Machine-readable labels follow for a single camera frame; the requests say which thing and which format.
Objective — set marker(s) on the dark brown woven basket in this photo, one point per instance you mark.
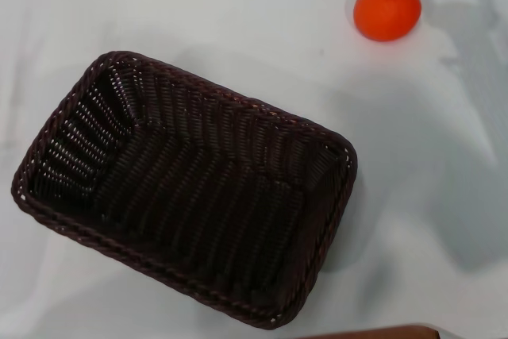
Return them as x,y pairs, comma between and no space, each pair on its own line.
190,180

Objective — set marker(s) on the brown board edge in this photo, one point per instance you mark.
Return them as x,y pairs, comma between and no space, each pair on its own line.
377,333

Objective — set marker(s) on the orange pear-shaped toy fruit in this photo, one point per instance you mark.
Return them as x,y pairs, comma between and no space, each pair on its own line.
387,9

